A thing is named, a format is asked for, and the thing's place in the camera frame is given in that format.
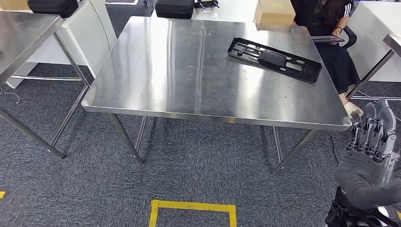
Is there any thin dark desk cable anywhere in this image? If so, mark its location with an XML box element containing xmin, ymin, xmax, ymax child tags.
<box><xmin>88</xmin><ymin>0</ymin><xmax>112</xmax><ymax>52</ymax></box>

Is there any cardboard box yellow label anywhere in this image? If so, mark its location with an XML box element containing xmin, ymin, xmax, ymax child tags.
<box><xmin>253</xmin><ymin>0</ymin><xmax>296</xmax><ymax>26</ymax></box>

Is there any black floor cable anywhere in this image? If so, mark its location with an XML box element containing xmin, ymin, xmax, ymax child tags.
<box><xmin>325</xmin><ymin>131</ymin><xmax>341</xmax><ymax>166</ymax></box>

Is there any black handheld controller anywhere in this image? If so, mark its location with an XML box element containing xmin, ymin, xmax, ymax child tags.
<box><xmin>194</xmin><ymin>0</ymin><xmax>220</xmax><ymax>9</ymax></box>

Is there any black plastic frame part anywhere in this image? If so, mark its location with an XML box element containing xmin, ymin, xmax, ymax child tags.
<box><xmin>227</xmin><ymin>37</ymin><xmax>323</xmax><ymax>85</ymax></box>

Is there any person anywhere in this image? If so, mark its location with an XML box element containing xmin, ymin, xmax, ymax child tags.
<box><xmin>289</xmin><ymin>0</ymin><xmax>365</xmax><ymax>117</ymax></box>

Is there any dark tablet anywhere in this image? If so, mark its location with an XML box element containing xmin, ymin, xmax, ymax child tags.
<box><xmin>311</xmin><ymin>35</ymin><xmax>346</xmax><ymax>44</ymax></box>

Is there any yellow floor tape square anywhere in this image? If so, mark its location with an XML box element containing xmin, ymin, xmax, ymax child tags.
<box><xmin>148</xmin><ymin>200</ymin><xmax>237</xmax><ymax>227</ymax></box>

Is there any plain cardboard box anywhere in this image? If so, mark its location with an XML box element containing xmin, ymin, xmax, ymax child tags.
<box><xmin>0</xmin><ymin>0</ymin><xmax>31</xmax><ymax>11</ymax></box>

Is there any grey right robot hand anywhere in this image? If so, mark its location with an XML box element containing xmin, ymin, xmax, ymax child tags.
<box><xmin>334</xmin><ymin>98</ymin><xmax>401</xmax><ymax>211</ymax></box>

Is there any black case yellow label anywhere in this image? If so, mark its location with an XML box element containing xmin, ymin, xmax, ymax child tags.
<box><xmin>27</xmin><ymin>0</ymin><xmax>79</xmax><ymax>19</ymax></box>
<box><xmin>155</xmin><ymin>0</ymin><xmax>195</xmax><ymax>20</ymax></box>

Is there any stainless steel workbench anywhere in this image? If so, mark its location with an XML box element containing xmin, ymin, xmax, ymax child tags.
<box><xmin>80</xmin><ymin>16</ymin><xmax>352</xmax><ymax>175</ymax></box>

